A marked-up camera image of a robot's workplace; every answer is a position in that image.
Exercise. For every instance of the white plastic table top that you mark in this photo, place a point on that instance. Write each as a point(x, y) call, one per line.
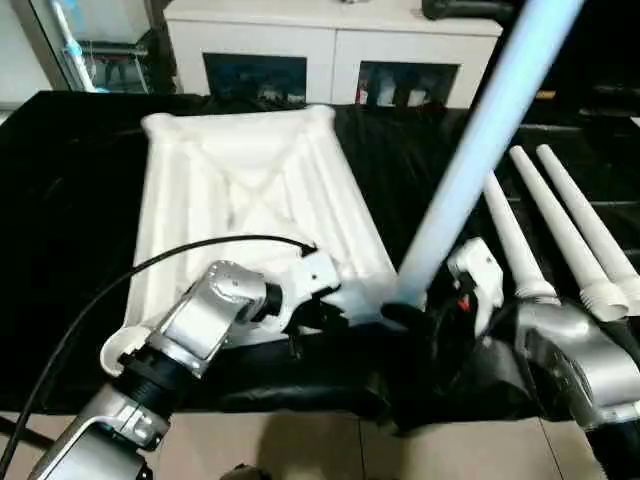
point(240, 180)

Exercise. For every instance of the white plastic table leg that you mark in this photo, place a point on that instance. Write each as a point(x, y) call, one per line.
point(515, 240)
point(590, 215)
point(480, 150)
point(560, 225)

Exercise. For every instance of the small yellow tag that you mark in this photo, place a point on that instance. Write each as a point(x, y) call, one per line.
point(545, 96)

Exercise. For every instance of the black work mat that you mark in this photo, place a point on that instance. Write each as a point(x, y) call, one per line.
point(70, 250)

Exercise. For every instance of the white low cabinet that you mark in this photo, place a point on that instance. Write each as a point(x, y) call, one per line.
point(280, 35)

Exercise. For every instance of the black handheld device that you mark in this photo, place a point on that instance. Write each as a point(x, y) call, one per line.
point(465, 10)

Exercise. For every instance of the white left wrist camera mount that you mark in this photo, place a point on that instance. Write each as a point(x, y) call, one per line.
point(305, 280)

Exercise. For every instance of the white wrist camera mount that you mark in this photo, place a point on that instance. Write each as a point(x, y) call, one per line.
point(305, 280)
point(478, 275)

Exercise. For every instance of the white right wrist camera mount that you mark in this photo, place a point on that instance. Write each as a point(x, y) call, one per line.
point(478, 275)

